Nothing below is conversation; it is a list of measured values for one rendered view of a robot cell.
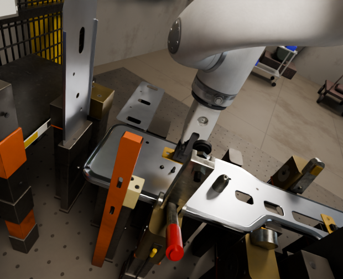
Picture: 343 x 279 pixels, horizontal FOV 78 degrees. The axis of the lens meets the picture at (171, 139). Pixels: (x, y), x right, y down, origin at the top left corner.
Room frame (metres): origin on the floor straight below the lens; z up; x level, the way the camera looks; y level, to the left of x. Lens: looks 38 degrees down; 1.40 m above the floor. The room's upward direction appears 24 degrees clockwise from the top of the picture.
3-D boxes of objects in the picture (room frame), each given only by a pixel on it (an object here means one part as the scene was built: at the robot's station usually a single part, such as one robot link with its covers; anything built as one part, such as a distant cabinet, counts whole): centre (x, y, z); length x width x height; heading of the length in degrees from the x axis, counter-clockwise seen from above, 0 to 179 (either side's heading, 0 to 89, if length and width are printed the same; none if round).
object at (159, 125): (0.58, 0.06, 0.84); 0.12 x 0.07 x 0.28; 5
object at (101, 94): (0.49, 0.25, 0.88); 0.08 x 0.08 x 0.36; 5
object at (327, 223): (0.43, -0.50, 1.01); 0.08 x 0.04 x 0.01; 6
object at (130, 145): (0.22, 0.05, 0.95); 0.03 x 0.01 x 0.50; 95
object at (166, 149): (0.39, -0.04, 1.05); 0.08 x 0.04 x 0.01; 95
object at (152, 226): (0.21, -0.05, 0.87); 0.10 x 0.07 x 0.35; 5
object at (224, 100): (0.39, -0.04, 1.24); 0.09 x 0.08 x 0.03; 5
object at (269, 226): (0.41, -0.32, 0.84); 0.12 x 0.05 x 0.29; 5
